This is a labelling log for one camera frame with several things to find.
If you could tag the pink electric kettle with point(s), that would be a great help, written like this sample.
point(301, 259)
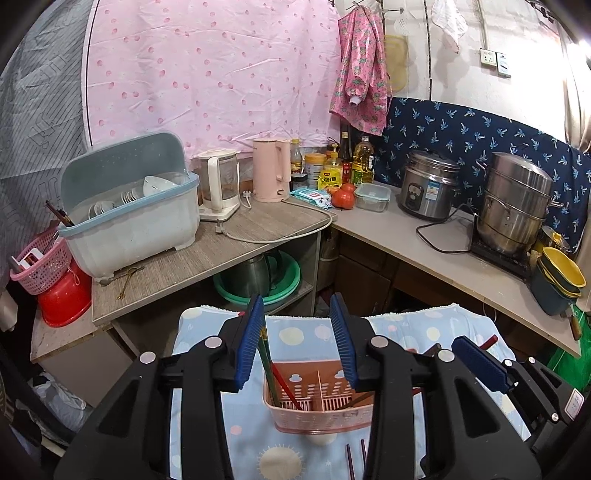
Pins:
point(270, 170)

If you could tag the black induction cooker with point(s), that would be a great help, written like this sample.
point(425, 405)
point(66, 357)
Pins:
point(498, 261)

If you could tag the navy printed wall cloth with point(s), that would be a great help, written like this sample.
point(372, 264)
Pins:
point(461, 129)

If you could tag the blue-grey dish rack box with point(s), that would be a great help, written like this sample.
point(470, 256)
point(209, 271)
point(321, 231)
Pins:
point(134, 230)

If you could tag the dark sauce bottle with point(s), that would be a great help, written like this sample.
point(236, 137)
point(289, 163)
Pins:
point(346, 157)

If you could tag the wooden side table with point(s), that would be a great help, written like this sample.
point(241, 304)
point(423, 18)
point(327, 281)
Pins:
point(254, 244)

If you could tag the green plastic basin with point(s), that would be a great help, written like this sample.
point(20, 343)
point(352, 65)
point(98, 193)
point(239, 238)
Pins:
point(286, 286)

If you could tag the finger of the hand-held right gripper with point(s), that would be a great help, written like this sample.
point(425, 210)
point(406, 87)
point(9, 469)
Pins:
point(482, 364)

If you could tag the steel rice cooker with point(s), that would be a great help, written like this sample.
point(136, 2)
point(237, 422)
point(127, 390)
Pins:
point(427, 187)

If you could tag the wall socket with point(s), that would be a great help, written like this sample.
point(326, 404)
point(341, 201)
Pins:
point(495, 62)

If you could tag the white glass kettle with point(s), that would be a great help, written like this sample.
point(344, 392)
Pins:
point(217, 184)

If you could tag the pink printed apron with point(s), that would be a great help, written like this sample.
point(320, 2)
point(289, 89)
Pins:
point(362, 69)

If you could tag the red plastic basin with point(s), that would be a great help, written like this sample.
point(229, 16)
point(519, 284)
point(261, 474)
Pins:
point(64, 302)

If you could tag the wet wipes pack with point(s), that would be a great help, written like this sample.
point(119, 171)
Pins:
point(311, 197)

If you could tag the white bowl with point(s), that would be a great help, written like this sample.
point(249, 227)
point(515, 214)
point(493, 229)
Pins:
point(159, 185)

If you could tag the red tomato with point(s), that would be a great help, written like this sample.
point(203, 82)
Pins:
point(344, 197)

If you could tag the white rag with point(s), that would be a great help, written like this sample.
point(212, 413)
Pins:
point(450, 21)

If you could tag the grey striped cloth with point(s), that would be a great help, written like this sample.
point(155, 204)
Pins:
point(37, 115)

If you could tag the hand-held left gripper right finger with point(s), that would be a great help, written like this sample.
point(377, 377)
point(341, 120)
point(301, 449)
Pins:
point(344, 341)

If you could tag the blue dotted tablecloth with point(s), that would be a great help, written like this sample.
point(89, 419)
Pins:
point(295, 332)

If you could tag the cooking oil bottle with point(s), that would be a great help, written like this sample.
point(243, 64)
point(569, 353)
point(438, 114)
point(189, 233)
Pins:
point(363, 161)

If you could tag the steel kettle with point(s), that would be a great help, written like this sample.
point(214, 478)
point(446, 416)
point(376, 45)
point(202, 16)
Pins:
point(254, 277)

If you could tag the clear food container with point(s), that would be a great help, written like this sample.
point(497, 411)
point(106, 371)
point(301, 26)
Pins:
point(373, 198)

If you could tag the pink dotted curtain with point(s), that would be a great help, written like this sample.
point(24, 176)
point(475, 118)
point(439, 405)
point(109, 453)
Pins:
point(207, 78)

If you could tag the yellow tin can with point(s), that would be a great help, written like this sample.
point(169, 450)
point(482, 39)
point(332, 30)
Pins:
point(315, 170)

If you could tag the pink perforated utensil holder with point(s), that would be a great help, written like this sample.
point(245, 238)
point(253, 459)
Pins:
point(318, 415)

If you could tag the stack of yellow-rimmed bowls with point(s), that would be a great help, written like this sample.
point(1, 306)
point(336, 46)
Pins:
point(554, 281)

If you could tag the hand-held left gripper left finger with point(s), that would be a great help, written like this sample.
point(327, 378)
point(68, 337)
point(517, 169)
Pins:
point(249, 341)

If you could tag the steel steamer pot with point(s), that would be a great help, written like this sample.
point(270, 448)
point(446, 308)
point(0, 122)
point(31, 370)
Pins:
point(515, 207)

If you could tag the pink plastic basket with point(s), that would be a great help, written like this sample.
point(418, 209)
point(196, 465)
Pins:
point(39, 272)

